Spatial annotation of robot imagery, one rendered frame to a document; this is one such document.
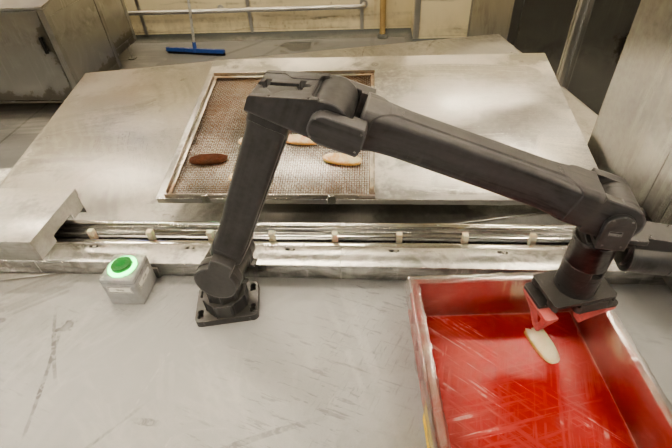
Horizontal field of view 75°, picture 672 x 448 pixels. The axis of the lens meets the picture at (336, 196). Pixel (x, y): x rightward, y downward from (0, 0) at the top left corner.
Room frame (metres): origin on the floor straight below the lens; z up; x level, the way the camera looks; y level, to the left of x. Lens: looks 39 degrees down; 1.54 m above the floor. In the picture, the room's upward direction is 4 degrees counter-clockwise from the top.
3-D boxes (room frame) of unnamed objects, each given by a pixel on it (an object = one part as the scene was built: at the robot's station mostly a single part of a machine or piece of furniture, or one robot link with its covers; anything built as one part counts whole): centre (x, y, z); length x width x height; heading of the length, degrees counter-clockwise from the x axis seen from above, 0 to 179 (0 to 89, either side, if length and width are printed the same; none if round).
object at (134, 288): (0.61, 0.43, 0.84); 0.08 x 0.08 x 0.11; 84
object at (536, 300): (0.41, -0.33, 0.94); 0.07 x 0.07 x 0.09; 9
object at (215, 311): (0.55, 0.23, 0.86); 0.12 x 0.09 x 0.08; 95
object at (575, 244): (0.41, -0.36, 1.07); 0.07 x 0.06 x 0.07; 77
